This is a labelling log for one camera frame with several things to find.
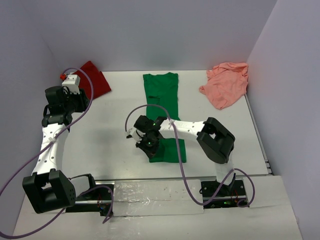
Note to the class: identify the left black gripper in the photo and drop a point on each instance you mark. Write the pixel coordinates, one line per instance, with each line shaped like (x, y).
(83, 99)

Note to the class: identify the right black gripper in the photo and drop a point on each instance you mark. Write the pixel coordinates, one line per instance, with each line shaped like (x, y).
(150, 152)

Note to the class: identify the green t-shirt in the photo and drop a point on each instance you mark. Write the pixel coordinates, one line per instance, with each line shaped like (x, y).
(162, 90)

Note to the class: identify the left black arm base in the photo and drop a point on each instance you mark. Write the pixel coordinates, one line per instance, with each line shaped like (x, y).
(96, 201)

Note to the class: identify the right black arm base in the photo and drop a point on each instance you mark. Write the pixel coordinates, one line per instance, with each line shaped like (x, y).
(227, 197)

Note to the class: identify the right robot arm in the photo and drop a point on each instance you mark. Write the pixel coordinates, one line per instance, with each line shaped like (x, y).
(217, 143)

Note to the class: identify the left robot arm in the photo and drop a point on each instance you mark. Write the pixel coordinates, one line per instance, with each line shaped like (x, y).
(48, 188)

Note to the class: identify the red folded t-shirt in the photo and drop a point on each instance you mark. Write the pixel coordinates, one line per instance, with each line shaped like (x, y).
(99, 83)

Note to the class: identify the taped white cardboard panel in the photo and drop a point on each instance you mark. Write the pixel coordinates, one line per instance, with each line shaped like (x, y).
(153, 198)

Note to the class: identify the salmon pink crumpled t-shirt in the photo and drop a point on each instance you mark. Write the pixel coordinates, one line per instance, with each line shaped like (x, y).
(226, 84)

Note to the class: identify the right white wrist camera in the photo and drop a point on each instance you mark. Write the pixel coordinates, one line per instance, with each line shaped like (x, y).
(134, 133)

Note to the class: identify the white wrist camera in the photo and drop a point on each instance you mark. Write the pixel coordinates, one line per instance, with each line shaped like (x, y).
(134, 133)
(72, 82)

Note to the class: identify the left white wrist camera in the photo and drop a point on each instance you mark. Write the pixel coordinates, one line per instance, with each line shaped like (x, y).
(72, 82)

